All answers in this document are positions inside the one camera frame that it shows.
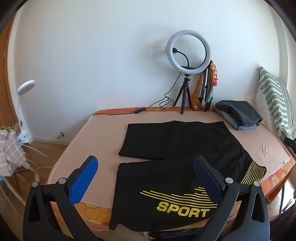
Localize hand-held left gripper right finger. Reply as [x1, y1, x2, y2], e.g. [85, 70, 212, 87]
[193, 156, 270, 241]

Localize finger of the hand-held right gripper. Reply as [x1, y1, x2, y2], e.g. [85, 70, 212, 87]
[284, 137, 296, 154]

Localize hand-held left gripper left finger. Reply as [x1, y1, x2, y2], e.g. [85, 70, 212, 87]
[22, 156, 102, 241]

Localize black sport pants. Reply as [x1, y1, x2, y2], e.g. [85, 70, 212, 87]
[109, 120, 267, 232]

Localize folded dark grey pants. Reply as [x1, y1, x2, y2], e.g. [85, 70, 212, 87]
[215, 100, 263, 127]

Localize green striped white cushion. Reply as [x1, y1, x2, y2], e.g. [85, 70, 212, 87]
[255, 67, 292, 144]

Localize folded blue jeans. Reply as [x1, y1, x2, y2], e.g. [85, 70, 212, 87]
[216, 109, 260, 131]

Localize checked cloth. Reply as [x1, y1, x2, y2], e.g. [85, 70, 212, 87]
[0, 124, 26, 178]

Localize orange patterned scarf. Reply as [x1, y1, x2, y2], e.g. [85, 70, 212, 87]
[191, 75, 205, 112]

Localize small black tripod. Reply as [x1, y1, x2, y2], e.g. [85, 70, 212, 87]
[173, 74, 192, 115]

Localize folded black tripod stand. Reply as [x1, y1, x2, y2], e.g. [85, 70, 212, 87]
[199, 60, 214, 112]

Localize knotted colourful scarf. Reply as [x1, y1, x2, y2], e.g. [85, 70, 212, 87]
[208, 61, 219, 103]

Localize white desk lamp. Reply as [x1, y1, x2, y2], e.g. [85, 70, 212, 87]
[17, 80, 36, 144]

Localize wooden door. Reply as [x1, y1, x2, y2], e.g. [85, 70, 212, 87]
[0, 25, 19, 130]

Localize white cable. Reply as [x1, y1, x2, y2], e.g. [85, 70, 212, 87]
[20, 144, 57, 172]

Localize black ring light cable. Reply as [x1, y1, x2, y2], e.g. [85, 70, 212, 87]
[94, 72, 182, 115]

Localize white ring light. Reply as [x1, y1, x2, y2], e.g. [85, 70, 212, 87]
[166, 30, 211, 75]

